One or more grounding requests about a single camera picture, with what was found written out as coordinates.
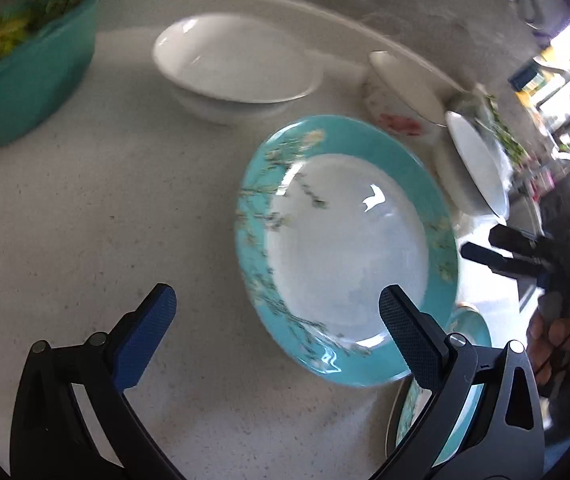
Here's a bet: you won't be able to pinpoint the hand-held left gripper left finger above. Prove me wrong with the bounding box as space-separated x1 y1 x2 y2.
10 283 186 480

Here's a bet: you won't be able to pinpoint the large white bowl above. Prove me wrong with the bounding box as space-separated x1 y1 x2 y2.
152 13 324 126

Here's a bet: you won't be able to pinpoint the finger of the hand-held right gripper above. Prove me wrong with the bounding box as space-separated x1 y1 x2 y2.
460 241 552 283
488 224 556 260

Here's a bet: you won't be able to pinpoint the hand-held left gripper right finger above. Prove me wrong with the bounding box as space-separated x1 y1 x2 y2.
370 284 546 480

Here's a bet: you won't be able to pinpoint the person's right hand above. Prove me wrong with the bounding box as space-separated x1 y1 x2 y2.
526 305 570 387

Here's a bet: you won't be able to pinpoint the leafy greens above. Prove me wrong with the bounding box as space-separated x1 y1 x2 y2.
0 0 93 78

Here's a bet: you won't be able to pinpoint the teal plastic basin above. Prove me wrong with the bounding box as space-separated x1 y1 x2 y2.
0 0 108 148

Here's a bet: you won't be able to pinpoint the large teal floral plate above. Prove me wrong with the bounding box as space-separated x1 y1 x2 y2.
235 114 460 387

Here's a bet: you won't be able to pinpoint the leafy green vegetable bunch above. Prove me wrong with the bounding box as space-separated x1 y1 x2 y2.
482 92 528 163

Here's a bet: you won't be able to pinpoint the white bowl with pink flowers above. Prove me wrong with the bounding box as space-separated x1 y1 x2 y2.
362 50 450 145

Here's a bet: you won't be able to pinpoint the small white bowl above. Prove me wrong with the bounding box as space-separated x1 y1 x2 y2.
434 110 510 220

